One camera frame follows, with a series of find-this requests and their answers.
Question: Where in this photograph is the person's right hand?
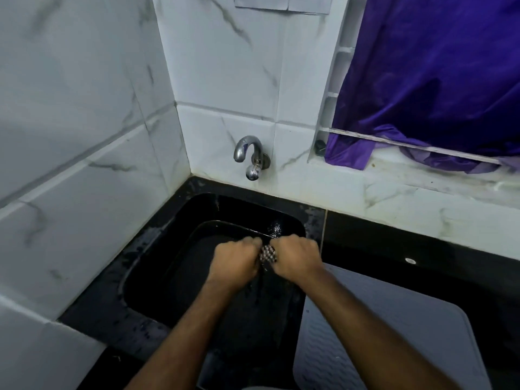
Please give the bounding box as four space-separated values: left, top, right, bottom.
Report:
269 233 327 287

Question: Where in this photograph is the person's left hand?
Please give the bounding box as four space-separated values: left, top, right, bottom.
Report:
204 236 264 294

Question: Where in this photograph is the checkered cleaning cloth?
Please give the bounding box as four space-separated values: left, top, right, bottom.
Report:
258 243 280 268

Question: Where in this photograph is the grey silicone mat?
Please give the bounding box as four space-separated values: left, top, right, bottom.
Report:
292 263 493 390

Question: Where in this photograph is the person's left forearm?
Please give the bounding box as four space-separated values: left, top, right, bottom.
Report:
123 278 244 390

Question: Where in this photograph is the person's right forearm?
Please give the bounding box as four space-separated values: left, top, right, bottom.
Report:
302 265 464 390

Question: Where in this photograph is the black stone sink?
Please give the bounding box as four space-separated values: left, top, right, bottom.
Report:
121 193 308 390

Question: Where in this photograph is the white window grille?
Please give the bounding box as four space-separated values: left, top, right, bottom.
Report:
327 46 504 166

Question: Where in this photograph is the purple satin curtain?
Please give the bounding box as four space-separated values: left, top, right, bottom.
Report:
323 0 520 175

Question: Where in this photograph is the chrome wall faucet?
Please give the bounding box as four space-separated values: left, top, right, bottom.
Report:
232 135 272 182

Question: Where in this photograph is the grey window frame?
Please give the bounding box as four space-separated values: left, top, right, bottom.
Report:
307 0 368 164

